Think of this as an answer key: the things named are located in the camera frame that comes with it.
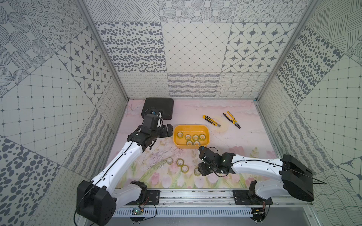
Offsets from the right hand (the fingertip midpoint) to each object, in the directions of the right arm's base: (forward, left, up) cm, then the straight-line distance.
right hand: (202, 169), depth 81 cm
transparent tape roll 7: (+5, +14, -2) cm, 15 cm away
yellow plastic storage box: (+29, +6, -1) cm, 30 cm away
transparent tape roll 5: (+17, +8, 0) cm, 19 cm away
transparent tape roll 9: (+6, +20, -3) cm, 21 cm away
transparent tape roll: (+24, +15, -1) cm, 28 cm away
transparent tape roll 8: (+1, +11, -3) cm, 11 cm away
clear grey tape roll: (+18, +3, -1) cm, 18 cm away
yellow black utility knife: (+37, -10, -2) cm, 39 cm away
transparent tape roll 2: (+22, +9, 0) cm, 24 cm away
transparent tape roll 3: (+22, +4, -1) cm, 22 cm away
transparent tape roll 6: (-1, +3, -1) cm, 4 cm away
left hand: (+19, +22, +18) cm, 34 cm away
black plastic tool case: (+48, +27, +3) cm, 56 cm away
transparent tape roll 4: (+22, -1, -1) cm, 22 cm away
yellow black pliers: (+37, -26, -2) cm, 46 cm away
